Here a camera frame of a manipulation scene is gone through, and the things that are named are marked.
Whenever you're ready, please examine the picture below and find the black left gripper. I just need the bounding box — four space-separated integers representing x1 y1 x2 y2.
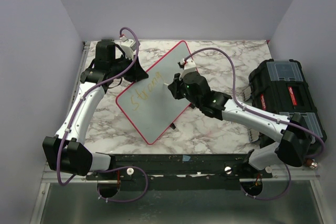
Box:
110 54 149 83

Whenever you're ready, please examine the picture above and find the pink framed whiteboard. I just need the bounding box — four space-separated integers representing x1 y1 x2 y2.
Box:
115 40 191 145

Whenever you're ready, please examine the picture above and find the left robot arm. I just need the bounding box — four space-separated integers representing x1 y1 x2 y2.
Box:
43 36 148 179

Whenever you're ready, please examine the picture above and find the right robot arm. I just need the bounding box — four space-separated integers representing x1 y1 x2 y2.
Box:
167 71 311 178

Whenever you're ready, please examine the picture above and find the black toolbox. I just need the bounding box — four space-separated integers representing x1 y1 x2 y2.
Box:
246 59 327 142

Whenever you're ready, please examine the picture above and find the copper connector plug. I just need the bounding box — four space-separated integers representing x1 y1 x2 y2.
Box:
304 158 318 169

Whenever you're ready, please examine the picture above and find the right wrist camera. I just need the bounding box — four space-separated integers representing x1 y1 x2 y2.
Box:
178 58 196 80

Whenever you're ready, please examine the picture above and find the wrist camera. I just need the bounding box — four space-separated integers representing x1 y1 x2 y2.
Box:
178 58 196 80
120 36 137 61

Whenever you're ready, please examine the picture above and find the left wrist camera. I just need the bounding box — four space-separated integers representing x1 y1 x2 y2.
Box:
120 36 137 61

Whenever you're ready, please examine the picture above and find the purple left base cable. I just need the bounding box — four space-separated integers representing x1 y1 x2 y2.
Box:
98 166 150 204

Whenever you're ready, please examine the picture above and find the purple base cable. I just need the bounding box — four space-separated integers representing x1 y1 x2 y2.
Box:
98 166 150 204
244 161 293 200

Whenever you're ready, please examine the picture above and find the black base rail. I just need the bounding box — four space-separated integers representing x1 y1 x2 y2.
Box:
86 154 271 191

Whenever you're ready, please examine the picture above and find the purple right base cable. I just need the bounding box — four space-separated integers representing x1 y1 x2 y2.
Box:
244 161 293 200

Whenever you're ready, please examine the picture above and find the aluminium frame rail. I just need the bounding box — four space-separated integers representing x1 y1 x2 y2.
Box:
43 41 91 183

